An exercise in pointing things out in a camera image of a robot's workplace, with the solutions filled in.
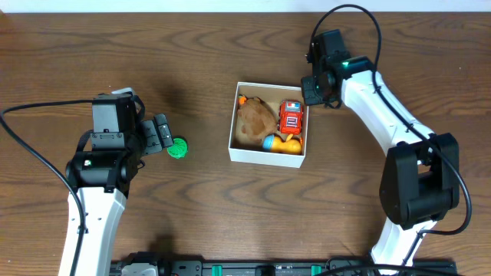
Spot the brown plush toy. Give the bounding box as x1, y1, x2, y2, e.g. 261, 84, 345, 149
237, 95, 277, 144

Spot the white cardboard box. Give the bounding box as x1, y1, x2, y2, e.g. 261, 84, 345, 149
228, 82, 309, 168

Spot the red toy fire truck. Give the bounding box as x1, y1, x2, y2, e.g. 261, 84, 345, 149
278, 100, 304, 135

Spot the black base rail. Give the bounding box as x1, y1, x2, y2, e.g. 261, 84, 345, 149
110, 251, 457, 276

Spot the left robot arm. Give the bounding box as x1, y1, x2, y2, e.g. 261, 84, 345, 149
59, 87, 174, 275

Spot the green knitted ball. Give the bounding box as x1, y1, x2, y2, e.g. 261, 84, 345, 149
166, 138, 188, 159

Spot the yellow rubber duck toy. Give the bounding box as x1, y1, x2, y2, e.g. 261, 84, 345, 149
262, 134, 303, 155

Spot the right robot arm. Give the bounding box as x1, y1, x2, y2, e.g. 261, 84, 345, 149
302, 30, 460, 266

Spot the right black cable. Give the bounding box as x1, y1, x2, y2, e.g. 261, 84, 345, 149
308, 4, 473, 269

